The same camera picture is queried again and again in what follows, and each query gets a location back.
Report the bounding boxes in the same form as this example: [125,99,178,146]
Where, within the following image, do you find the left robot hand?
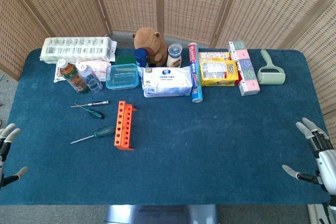
[0,123,29,188]

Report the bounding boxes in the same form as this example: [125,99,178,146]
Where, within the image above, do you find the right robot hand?
[281,118,336,196]

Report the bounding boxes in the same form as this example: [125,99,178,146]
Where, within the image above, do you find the large green handled screwdriver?
[69,125,117,145]

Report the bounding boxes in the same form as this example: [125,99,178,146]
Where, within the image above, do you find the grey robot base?
[104,204,219,224]

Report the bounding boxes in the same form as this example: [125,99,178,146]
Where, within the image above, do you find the black metal precision screwdriver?
[70,100,110,109]

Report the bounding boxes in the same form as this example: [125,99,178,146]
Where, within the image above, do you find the orange test tube rack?
[113,100,138,152]

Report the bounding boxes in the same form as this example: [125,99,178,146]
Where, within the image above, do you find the green tea bottle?
[57,58,90,94]

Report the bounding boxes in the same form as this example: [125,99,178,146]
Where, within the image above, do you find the clear water bottle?
[75,61,103,93]

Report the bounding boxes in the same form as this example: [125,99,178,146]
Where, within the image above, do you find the white egg carton pack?
[39,36,118,64]

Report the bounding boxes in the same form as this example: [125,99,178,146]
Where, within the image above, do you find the pastel tissue multipack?
[227,40,261,97]

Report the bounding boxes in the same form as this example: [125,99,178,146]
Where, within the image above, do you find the pink white snack bag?
[53,59,112,83]

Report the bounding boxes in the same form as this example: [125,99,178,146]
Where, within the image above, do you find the blue table carpet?
[0,48,333,207]

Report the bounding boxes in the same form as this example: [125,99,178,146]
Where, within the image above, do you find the clear container blue lid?
[105,62,140,91]

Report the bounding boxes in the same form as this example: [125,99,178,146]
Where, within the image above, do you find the yellow Lipo biscuit bag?
[199,59,240,87]

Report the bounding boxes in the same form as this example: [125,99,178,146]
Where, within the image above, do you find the green sponge block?
[115,55,138,66]

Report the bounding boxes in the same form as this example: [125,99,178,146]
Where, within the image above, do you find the plastic wrap roll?
[188,41,204,103]

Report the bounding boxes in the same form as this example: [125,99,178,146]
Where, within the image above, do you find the yellow white snack box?
[198,51,230,62]

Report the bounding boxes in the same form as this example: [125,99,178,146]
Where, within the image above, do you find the blue white spray can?
[134,47,150,69]

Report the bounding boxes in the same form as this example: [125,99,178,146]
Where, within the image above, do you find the white wet wipes pack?
[141,66,194,99]

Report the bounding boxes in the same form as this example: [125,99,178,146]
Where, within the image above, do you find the brown capybara plush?
[132,27,169,68]

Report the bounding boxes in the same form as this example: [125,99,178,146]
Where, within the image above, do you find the mayonnaise bottle clear cap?
[166,43,183,69]

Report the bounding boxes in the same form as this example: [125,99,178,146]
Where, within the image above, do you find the small green handled screwdriver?
[73,102,104,120]

